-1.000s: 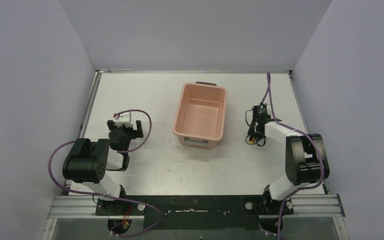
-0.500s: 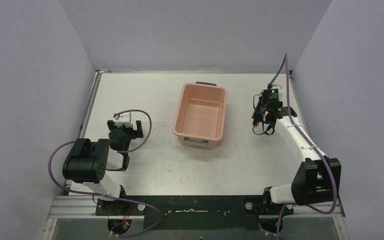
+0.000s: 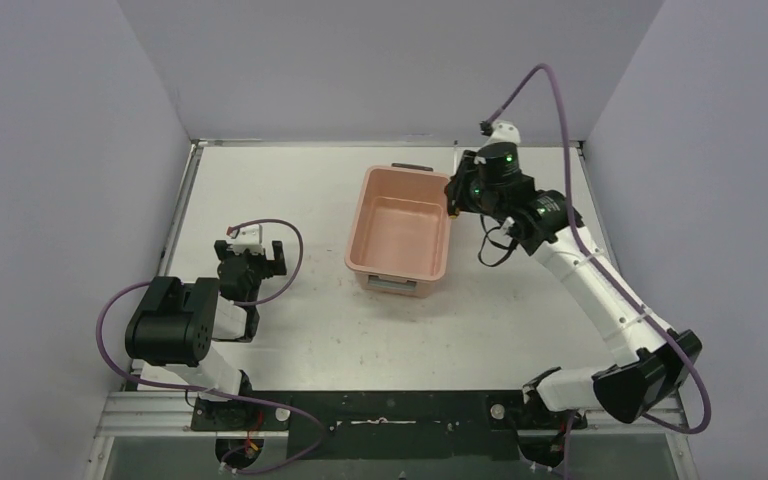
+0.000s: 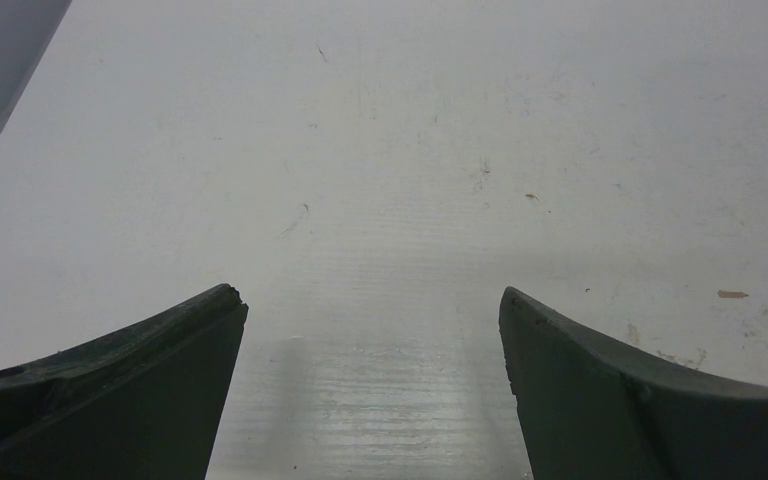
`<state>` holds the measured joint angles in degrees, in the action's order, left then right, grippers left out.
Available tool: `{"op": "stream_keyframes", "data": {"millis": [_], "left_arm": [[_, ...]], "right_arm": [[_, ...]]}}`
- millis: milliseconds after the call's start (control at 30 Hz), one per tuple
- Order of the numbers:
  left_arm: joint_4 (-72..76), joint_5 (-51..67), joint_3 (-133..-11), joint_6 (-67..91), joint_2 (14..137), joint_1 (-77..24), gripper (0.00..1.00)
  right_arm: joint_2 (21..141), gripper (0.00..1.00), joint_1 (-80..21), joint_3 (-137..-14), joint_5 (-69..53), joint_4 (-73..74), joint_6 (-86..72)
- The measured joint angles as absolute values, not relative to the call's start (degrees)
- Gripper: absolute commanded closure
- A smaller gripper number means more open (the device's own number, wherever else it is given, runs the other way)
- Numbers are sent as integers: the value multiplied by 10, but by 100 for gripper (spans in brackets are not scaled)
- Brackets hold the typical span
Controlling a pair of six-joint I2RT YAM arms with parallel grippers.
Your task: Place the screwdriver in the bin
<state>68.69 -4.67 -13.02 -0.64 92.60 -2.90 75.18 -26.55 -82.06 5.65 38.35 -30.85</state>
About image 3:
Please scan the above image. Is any pink plastic bin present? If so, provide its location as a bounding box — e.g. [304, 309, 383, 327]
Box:
[344, 163, 451, 298]

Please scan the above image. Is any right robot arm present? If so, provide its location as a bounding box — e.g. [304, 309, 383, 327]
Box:
[445, 142, 710, 429]

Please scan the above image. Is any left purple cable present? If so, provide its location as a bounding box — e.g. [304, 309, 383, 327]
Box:
[95, 219, 327, 476]

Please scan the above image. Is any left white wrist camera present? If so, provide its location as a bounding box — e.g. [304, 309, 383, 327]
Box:
[226, 224, 263, 254]

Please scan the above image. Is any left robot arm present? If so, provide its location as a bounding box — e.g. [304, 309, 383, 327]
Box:
[125, 240, 288, 431]

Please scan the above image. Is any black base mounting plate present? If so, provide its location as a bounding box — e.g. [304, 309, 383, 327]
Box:
[190, 390, 587, 466]

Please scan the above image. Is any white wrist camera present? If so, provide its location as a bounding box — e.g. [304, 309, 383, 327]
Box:
[485, 120, 521, 146]
[226, 224, 263, 254]

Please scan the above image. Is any aluminium front rail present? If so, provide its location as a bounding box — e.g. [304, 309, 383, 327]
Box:
[95, 390, 669, 437]

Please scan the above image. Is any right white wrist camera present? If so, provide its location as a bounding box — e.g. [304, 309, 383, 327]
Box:
[485, 120, 521, 146]

